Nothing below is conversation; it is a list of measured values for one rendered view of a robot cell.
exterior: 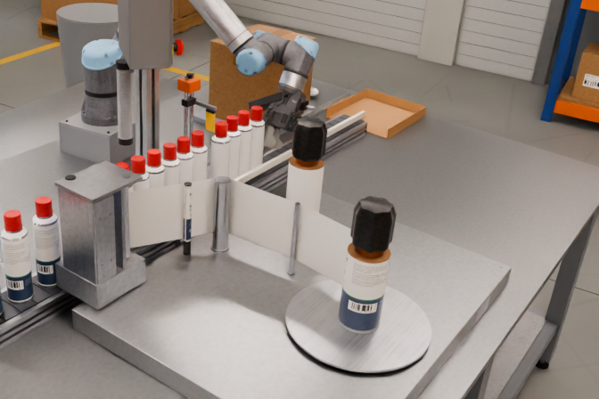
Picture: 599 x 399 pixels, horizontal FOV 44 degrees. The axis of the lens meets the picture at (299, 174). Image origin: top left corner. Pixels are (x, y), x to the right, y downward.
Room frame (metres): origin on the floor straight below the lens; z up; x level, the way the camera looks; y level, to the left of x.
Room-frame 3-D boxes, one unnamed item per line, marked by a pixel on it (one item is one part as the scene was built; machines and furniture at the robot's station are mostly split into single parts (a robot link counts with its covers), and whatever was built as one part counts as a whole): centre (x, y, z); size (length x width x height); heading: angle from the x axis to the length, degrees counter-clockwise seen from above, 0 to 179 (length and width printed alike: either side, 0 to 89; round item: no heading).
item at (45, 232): (1.32, 0.52, 0.98); 0.05 x 0.05 x 0.20
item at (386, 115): (2.58, -0.26, 0.85); 0.30 x 0.26 x 0.04; 148
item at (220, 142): (1.80, 0.22, 0.98); 0.05 x 0.05 x 0.20
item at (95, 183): (1.32, 0.40, 1.14); 0.14 x 0.11 x 0.01; 148
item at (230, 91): (2.47, 0.16, 0.99); 0.30 x 0.24 x 0.27; 152
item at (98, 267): (1.33, 0.41, 1.01); 0.14 x 0.13 x 0.26; 148
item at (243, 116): (1.89, 0.17, 0.98); 0.05 x 0.05 x 0.20
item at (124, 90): (1.65, 0.43, 1.18); 0.04 x 0.04 x 0.21
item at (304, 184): (1.65, -0.02, 1.03); 0.09 x 0.09 x 0.30
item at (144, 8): (1.69, 0.39, 1.38); 0.17 x 0.10 x 0.19; 23
